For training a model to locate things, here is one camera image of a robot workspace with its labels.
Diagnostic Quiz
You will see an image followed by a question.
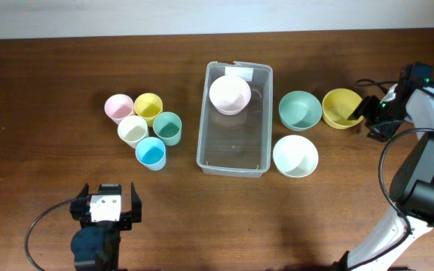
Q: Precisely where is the yellow bowl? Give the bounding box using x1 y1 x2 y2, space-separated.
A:
322 88 363 129

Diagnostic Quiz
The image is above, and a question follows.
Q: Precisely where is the green bowl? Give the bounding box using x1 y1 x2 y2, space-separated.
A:
278 90 322 132

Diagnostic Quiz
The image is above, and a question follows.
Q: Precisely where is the white bowl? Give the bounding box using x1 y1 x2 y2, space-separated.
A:
273 135 319 178

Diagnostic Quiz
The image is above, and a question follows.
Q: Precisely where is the pink bowl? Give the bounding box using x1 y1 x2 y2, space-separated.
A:
209 75 251 115

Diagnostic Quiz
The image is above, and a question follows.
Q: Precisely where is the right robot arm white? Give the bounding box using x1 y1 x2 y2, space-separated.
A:
332 62 434 270

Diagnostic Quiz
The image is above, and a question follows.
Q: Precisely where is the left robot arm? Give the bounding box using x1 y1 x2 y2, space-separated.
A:
70 184 142 271

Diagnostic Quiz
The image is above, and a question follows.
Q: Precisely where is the clear plastic container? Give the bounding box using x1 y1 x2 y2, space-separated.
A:
197 61 274 178

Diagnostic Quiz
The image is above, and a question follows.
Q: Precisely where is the blue cup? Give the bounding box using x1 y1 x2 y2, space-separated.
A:
136 137 167 171

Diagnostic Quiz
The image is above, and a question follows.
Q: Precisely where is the cream cup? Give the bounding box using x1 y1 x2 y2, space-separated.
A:
118 115 149 149

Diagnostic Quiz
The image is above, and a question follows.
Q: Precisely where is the green cup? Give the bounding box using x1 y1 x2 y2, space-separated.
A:
153 111 182 146

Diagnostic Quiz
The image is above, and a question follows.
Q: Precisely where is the pink cup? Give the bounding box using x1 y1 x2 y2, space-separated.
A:
104 94 135 124

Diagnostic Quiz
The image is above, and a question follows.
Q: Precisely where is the yellow cup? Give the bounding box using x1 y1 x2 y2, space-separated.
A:
133 93 163 127

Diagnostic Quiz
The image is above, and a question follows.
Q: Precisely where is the right black cable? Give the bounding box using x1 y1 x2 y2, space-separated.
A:
353 78 434 264

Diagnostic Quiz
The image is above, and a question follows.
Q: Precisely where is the black cable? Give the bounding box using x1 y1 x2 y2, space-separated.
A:
353 78 434 264
24 198 78 271

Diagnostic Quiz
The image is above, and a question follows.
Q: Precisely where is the left black cable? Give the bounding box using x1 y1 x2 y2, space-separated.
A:
24 198 78 271

